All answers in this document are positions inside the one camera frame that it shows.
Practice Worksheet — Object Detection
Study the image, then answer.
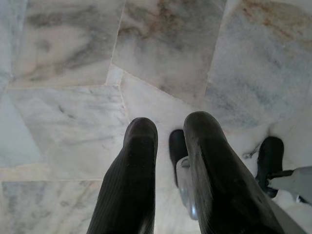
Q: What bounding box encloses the robot right foot black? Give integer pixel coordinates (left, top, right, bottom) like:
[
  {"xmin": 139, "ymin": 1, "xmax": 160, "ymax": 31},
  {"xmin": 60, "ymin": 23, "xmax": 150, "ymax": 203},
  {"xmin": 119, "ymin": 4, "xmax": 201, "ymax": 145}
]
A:
[{"xmin": 255, "ymin": 136, "xmax": 285, "ymax": 198}]

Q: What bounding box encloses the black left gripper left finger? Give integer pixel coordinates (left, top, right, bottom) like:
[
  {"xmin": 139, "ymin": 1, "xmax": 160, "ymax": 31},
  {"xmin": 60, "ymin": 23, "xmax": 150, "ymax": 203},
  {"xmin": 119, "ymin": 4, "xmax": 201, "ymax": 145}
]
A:
[{"xmin": 86, "ymin": 117, "xmax": 159, "ymax": 234}]

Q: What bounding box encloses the robot left foot black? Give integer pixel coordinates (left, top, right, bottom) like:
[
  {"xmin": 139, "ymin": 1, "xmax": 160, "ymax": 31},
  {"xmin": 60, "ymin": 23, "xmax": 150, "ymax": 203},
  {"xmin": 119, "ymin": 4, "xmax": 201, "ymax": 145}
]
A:
[{"xmin": 169, "ymin": 129, "xmax": 187, "ymax": 188}]

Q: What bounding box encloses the robot foot black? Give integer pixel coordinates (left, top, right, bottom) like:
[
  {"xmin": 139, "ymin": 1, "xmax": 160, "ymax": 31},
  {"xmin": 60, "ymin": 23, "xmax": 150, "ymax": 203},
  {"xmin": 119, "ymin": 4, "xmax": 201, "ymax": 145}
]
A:
[
  {"xmin": 169, "ymin": 129, "xmax": 187, "ymax": 188},
  {"xmin": 255, "ymin": 136, "xmax": 285, "ymax": 198}
]

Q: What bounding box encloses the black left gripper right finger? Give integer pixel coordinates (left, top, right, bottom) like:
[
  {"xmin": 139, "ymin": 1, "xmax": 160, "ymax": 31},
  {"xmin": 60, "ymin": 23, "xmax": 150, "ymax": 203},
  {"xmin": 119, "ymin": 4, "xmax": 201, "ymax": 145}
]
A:
[{"xmin": 183, "ymin": 111, "xmax": 286, "ymax": 234}]

